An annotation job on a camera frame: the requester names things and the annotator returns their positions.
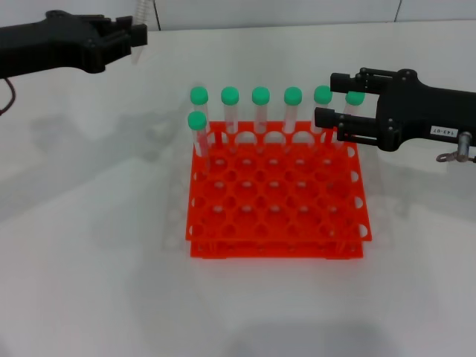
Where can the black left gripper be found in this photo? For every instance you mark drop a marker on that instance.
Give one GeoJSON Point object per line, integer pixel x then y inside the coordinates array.
{"type": "Point", "coordinates": [44, 44]}

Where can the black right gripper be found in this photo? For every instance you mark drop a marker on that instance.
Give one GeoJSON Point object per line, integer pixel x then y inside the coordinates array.
{"type": "Point", "coordinates": [427, 111]}

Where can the green capped clear test tube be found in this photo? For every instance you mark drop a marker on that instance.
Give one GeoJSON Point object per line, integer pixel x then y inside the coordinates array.
{"type": "Point", "coordinates": [197, 119]}
{"type": "Point", "coordinates": [230, 95]}
{"type": "Point", "coordinates": [323, 94]}
{"type": "Point", "coordinates": [293, 95]}
{"type": "Point", "coordinates": [260, 95]}
{"type": "Point", "coordinates": [142, 15]}
{"type": "Point", "coordinates": [355, 98]}
{"type": "Point", "coordinates": [199, 94]}

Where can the orange plastic test tube rack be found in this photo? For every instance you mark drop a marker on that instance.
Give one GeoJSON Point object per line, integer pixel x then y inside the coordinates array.
{"type": "Point", "coordinates": [275, 254]}

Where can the grey metal right gripper plug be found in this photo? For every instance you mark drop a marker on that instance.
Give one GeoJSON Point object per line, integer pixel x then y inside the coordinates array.
{"type": "Point", "coordinates": [465, 147]}

